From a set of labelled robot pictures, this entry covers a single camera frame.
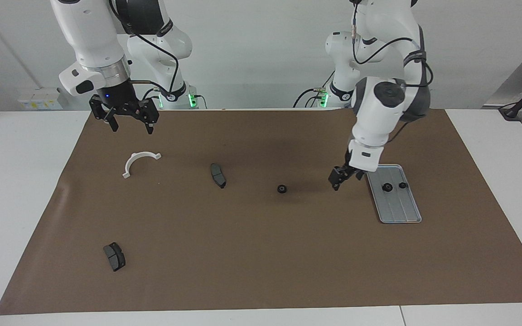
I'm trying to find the white wall socket box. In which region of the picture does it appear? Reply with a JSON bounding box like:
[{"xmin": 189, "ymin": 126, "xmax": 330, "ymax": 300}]
[{"xmin": 18, "ymin": 87, "xmax": 64, "ymax": 110}]

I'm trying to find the white curved plastic bracket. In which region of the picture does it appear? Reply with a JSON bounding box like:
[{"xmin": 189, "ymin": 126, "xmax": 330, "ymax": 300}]
[{"xmin": 123, "ymin": 152, "xmax": 162, "ymax": 179}]

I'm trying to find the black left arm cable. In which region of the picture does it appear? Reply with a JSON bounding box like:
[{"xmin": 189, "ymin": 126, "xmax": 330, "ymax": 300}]
[{"xmin": 352, "ymin": 0, "xmax": 434, "ymax": 86}]

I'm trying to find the black right base cable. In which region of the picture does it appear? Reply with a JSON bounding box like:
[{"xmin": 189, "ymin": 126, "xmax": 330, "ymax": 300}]
[{"xmin": 140, "ymin": 87, "xmax": 162, "ymax": 110}]

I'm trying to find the dark grey brake pad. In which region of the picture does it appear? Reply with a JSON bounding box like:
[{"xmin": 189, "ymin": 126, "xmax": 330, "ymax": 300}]
[
  {"xmin": 103, "ymin": 242, "xmax": 126, "ymax": 272},
  {"xmin": 210, "ymin": 163, "xmax": 227, "ymax": 189}
]

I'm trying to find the silver metal tray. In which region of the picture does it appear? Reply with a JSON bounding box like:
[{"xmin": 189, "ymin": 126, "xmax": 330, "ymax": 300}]
[{"xmin": 365, "ymin": 164, "xmax": 423, "ymax": 224}]

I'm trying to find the brown paper table mat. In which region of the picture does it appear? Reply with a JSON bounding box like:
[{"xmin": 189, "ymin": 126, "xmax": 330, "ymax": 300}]
[{"xmin": 0, "ymin": 108, "xmax": 522, "ymax": 315}]

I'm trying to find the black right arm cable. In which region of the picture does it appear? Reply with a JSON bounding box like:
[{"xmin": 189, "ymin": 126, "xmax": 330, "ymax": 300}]
[{"xmin": 107, "ymin": 0, "xmax": 180, "ymax": 98}]

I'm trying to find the black base cable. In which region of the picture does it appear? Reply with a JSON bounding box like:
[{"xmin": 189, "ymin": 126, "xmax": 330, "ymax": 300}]
[
  {"xmin": 294, "ymin": 67, "xmax": 336, "ymax": 108},
  {"xmin": 140, "ymin": 87, "xmax": 162, "ymax": 110}
]

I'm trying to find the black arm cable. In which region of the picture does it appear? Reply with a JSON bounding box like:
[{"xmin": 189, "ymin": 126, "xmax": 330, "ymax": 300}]
[
  {"xmin": 107, "ymin": 0, "xmax": 180, "ymax": 98},
  {"xmin": 352, "ymin": 0, "xmax": 434, "ymax": 86}
]

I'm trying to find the black left base cable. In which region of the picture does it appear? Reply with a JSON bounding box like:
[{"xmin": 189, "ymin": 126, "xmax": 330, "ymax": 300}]
[{"xmin": 294, "ymin": 67, "xmax": 336, "ymax": 108}]

